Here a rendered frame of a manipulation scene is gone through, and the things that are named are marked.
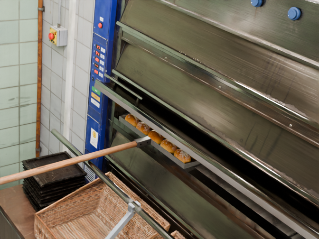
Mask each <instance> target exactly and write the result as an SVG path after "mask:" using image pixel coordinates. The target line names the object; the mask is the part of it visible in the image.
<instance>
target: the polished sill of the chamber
mask: <svg viewBox="0 0 319 239"><path fill-rule="evenodd" d="M119 116H122V115H119ZM119 116H114V120H113V122H114V123H115V124H116V125H117V126H118V127H120V128H121V129H123V130H124V131H125V132H126V133H128V134H129V135H130V136H132V137H133V138H134V139H138V138H141V137H140V136H139V135H138V134H136V133H135V132H134V131H132V130H131V129H130V128H128V127H127V126H126V125H124V124H123V123H122V122H120V121H119ZM145 147H146V148H147V149H148V150H150V151H151V152H152V153H154V154H155V155H156V156H158V157H159V158H160V159H161V160H163V161H164V162H165V163H167V164H168V165H169V166H171V167H172V168H173V169H175V170H176V171H177V172H178V173H180V174H181V175H182V176H184V177H185V178H186V179H188V180H189V181H190V182H191V183H193V184H194V185H195V186H196V187H198V188H199V189H200V190H202V191H203V192H204V193H206V194H207V195H208V196H210V197H211V198H212V199H213V200H215V201H216V202H217V203H219V204H220V205H221V206H223V207H224V208H225V209H227V210H228V211H229V212H230V213H232V214H233V215H234V216H235V217H237V218H238V219H239V220H241V221H242V222H243V223H245V224H246V225H247V226H248V227H250V228H251V229H252V230H254V231H255V232H256V233H258V234H259V235H260V236H262V237H263V238H264V239H292V238H290V237H289V236H287V235H286V234H285V233H283V232H282V231H281V230H279V229H278V228H277V227H275V226H274V225H272V224H271V223H270V222H268V221H267V220H266V219H264V218H263V217H262V216H260V215H259V214H257V213H256V212H255V211H253V210H252V209H251V208H249V207H248V206H247V205H245V204H244V203H242V202H241V201H240V200H238V199H237V198H235V197H234V196H233V195H231V194H230V193H229V192H228V191H226V190H225V189H224V188H222V187H221V186H219V185H218V184H217V183H215V182H214V181H212V180H211V179H210V178H208V177H207V176H206V175H204V174H203V173H202V172H200V171H199V170H197V169H196V168H195V167H193V166H191V167H189V168H186V169H183V168H182V167H180V166H179V165H178V164H176V163H175V162H174V161H172V160H171V159H170V158H168V157H167V156H166V155H164V154H163V153H162V152H160V151H159V150H158V149H156V148H155V147H154V146H153V145H151V144H149V145H146V146H145Z"/></svg>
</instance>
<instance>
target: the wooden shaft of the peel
mask: <svg viewBox="0 0 319 239"><path fill-rule="evenodd" d="M136 146H137V143H136V141H133V142H129V143H126V144H122V145H118V146H115V147H111V148H107V149H103V150H100V151H96V152H92V153H89V154H86V155H82V156H77V157H74V158H71V159H67V160H63V161H60V162H56V163H52V164H49V165H45V166H41V167H37V168H34V169H30V170H27V171H23V172H20V173H16V174H12V175H8V176H5V177H1V178H0V185H2V184H7V183H10V182H14V181H17V180H20V179H24V178H27V177H31V176H34V175H38V174H42V173H45V172H49V171H52V170H56V169H59V168H62V167H66V166H70V165H74V164H77V163H81V162H84V161H87V160H91V159H95V158H98V157H102V156H105V155H109V154H112V153H116V152H120V151H123V150H127V149H130V148H133V147H136Z"/></svg>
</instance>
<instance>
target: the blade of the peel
mask: <svg viewBox="0 0 319 239"><path fill-rule="evenodd" d="M126 116H127V115H122V116H119V121H120V122H122V123H123V124H124V125H126V126H127V127H128V128H130V129H131V130H132V131H134V132H135V133H136V134H138V135H139V136H140V137H146V136H148V135H145V134H144V133H142V132H141V131H140V130H138V129H137V128H136V127H134V126H133V125H132V124H130V123H129V122H128V121H126V120H125V117H126ZM151 145H153V146H154V147H155V148H156V149H158V150H159V151H160V152H162V153H163V154H164V155H166V156H167V157H168V158H170V159H171V160H172V161H174V162H175V163H176V164H178V165H179V166H180V167H182V168H183V169H186V168H189V167H191V166H194V165H198V164H200V162H198V161H197V160H194V159H192V158H191V161H190V163H186V164H184V163H183V162H182V161H180V160H179V159H178V158H176V157H175V156H174V154H171V153H170V152H168V151H167V150H166V149H164V148H163V147H161V146H160V144H157V143H156V142H155V141H153V140H151Z"/></svg>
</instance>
